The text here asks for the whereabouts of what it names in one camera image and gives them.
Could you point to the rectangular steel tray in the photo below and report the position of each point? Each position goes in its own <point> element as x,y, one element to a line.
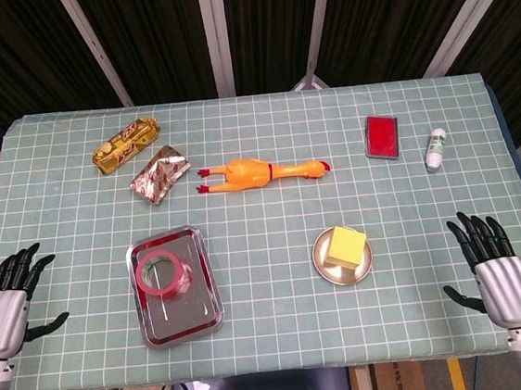
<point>185,319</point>

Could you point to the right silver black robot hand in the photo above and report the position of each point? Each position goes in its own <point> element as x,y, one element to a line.
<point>508,290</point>

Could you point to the gold snack packet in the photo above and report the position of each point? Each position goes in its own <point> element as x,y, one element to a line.
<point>125,146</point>

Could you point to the yellow cube block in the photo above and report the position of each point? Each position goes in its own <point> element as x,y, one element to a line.
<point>345,244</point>

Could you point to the round steel plate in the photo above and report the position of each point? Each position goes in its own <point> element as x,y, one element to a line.
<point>344,277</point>

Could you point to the small white bottle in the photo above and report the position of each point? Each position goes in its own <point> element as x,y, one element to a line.
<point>436,151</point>

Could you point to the silver foil snack packet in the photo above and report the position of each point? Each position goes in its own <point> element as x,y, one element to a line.
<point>160,175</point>

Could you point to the orange rubber chicken toy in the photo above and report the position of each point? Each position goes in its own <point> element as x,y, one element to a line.
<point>249,173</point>

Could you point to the red ink pad case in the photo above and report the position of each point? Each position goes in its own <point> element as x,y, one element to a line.
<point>381,138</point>

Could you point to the green checked tablecloth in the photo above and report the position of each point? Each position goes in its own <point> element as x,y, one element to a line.
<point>276,342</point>

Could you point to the red tape roll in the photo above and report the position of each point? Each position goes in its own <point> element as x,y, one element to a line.
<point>185,279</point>

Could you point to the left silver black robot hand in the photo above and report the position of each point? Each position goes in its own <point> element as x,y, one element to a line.
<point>3,320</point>

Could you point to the black pleated curtain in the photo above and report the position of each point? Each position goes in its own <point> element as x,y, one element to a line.
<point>154,29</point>

